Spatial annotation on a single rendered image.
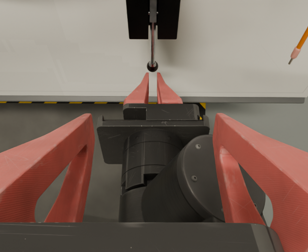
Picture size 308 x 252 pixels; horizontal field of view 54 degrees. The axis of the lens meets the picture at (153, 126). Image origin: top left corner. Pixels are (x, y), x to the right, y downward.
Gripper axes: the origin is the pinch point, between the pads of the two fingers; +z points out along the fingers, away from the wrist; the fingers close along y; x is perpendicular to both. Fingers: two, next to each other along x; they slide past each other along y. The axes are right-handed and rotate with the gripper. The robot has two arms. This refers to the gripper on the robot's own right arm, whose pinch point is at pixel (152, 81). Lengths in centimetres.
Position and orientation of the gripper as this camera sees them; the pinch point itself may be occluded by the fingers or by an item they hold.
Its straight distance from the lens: 35.4
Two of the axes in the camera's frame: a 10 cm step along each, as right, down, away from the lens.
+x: 0.0, 6.2, 7.9
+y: -10.0, 0.0, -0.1
